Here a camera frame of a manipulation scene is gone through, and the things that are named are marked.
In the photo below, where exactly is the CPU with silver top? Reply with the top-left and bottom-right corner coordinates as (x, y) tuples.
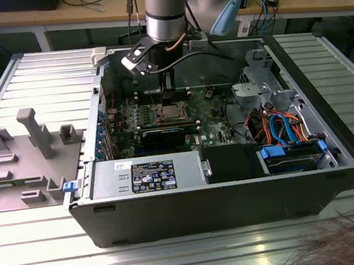
(160, 103), (189, 122)

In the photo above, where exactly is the metal socket cover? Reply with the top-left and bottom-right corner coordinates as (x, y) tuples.
(151, 100), (193, 125)

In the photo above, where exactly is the CPU socket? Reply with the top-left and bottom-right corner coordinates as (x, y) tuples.
(150, 100), (194, 126)

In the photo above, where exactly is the grey plastic case latch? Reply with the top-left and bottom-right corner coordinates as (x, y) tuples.
(90, 45), (117, 76)

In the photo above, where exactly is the green RAM stick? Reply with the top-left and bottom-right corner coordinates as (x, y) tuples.
(139, 121), (198, 136)

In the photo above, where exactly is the black graphics card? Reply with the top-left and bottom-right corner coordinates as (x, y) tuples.
(140, 125), (187, 152)

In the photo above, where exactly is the green motherboard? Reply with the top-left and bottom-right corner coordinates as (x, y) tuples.
(104, 80), (246, 161)

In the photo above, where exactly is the white paper label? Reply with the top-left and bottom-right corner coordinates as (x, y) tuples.
(236, 21), (252, 37)

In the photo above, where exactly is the silver metal drive cage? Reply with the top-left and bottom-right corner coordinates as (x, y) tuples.
(227, 44), (302, 119)

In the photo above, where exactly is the black plastic shroud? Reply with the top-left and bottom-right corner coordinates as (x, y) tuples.
(197, 140), (264, 185)

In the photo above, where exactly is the silver power supply unit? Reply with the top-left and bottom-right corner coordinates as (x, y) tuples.
(86, 150), (210, 201)

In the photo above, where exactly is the hard disk in blue carrier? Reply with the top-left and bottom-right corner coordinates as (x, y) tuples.
(257, 139), (330, 177)

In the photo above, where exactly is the blue plastic case latch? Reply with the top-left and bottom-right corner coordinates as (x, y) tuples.
(61, 180), (78, 194)

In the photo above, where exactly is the black PC case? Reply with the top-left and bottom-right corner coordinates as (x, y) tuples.
(45, 18), (354, 253)

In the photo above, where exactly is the grey parts rack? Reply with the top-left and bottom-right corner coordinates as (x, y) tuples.
(0, 101), (93, 213)

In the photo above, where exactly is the person's dark-haired head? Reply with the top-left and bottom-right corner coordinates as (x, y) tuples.
(263, 208), (354, 265)

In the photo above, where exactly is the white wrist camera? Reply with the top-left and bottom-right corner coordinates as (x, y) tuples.
(118, 41), (155, 78)

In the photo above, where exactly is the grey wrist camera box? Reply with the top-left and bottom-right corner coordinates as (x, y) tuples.
(187, 32), (210, 52)

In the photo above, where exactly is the blue network cable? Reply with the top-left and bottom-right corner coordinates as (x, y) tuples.
(261, 0), (276, 32)

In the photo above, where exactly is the blue wire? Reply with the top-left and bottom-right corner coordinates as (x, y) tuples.
(267, 115), (288, 147)
(277, 111), (296, 147)

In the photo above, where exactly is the orange wire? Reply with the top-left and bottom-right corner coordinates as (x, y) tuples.
(285, 109), (310, 145)

